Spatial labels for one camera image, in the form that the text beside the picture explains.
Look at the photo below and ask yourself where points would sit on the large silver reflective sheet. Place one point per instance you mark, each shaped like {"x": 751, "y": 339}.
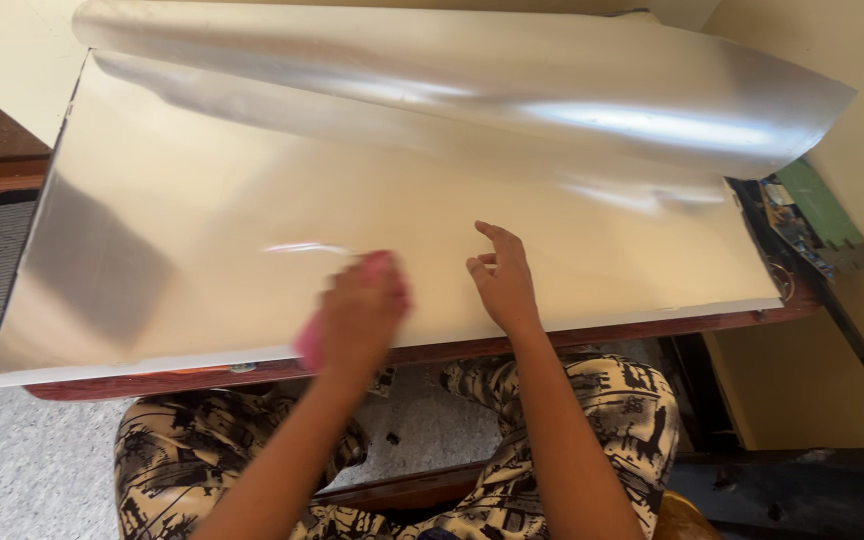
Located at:
{"x": 402, "y": 195}

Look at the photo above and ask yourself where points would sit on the black metal strip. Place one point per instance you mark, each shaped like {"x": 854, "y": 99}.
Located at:
{"x": 837, "y": 315}

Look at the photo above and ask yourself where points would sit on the person's left fingers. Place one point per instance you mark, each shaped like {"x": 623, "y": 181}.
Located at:
{"x": 383, "y": 281}

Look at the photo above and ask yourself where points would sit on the dark wooden table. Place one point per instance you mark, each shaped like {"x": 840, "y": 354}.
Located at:
{"x": 627, "y": 330}

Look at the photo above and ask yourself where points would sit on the person's right hand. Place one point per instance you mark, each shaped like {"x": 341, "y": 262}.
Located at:
{"x": 507, "y": 289}

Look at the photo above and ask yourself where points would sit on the pink cloth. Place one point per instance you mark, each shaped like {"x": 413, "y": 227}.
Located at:
{"x": 312, "y": 341}

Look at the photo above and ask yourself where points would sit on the wooden stool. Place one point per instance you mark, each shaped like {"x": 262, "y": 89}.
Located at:
{"x": 683, "y": 517}

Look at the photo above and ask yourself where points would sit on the green circuit board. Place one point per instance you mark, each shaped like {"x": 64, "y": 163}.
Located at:
{"x": 814, "y": 214}

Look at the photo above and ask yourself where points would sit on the person's left hand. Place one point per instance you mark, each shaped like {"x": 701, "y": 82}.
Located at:
{"x": 361, "y": 315}

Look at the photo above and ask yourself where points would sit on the black and cream patterned trousers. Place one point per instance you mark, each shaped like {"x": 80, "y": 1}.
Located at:
{"x": 604, "y": 427}

